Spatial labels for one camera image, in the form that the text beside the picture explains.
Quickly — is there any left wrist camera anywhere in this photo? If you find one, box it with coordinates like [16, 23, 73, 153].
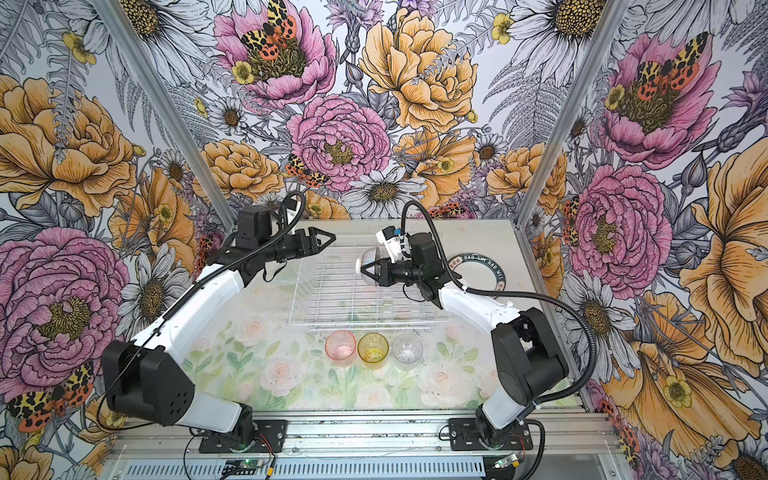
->
[282, 192, 304, 225]

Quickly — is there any clear glass cup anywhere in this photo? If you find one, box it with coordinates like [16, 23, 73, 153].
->
[390, 333, 423, 366]

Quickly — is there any green circuit board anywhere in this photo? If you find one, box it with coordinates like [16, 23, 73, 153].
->
[493, 453, 520, 470]
[220, 459, 276, 480]

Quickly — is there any aluminium corner frame post left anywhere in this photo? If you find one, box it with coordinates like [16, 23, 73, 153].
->
[94, 1, 236, 232]

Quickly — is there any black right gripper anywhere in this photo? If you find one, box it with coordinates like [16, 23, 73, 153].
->
[361, 257, 424, 286]

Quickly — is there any pink glass cup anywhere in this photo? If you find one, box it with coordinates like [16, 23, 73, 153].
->
[325, 330, 357, 362]

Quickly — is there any white plate green band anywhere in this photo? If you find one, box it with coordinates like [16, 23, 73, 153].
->
[449, 253, 507, 291]

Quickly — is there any green circuit board right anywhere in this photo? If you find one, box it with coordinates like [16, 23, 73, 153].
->
[493, 453, 520, 470]

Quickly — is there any aluminium corner frame post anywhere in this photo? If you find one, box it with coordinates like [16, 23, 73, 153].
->
[94, 1, 236, 232]
[514, 0, 630, 230]

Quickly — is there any white ceramic bowl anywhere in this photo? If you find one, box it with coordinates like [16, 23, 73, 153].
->
[355, 247, 390, 287]

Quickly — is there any aluminium front rail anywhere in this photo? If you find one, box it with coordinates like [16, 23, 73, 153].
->
[108, 408, 617, 461]

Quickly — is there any aluminium corner frame post right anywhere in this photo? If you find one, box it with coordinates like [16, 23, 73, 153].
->
[514, 0, 630, 230]

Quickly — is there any green circuit board left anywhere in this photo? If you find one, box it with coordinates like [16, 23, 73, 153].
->
[220, 459, 276, 480]

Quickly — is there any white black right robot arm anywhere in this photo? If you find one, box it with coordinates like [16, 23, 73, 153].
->
[355, 226, 569, 448]

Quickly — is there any yellow glass cup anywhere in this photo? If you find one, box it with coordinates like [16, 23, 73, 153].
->
[357, 332, 389, 365]

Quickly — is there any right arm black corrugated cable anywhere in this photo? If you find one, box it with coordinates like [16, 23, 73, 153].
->
[400, 199, 598, 480]

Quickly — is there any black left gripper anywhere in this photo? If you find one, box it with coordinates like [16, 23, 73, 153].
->
[260, 226, 336, 261]

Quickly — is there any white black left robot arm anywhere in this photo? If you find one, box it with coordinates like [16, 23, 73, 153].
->
[101, 206, 336, 449]

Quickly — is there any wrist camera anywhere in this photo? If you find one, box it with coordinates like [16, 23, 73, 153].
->
[376, 226, 411, 262]
[282, 192, 304, 225]

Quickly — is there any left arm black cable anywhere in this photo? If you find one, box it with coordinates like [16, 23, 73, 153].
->
[94, 190, 307, 432]

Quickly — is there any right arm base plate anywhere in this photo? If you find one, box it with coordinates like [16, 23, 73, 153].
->
[447, 417, 533, 451]

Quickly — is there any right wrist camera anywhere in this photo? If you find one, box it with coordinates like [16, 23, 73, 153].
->
[376, 226, 411, 262]

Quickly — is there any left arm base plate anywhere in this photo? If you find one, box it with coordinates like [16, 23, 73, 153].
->
[198, 419, 288, 454]

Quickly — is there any white wire dish rack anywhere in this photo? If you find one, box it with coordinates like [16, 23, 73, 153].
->
[289, 235, 453, 331]

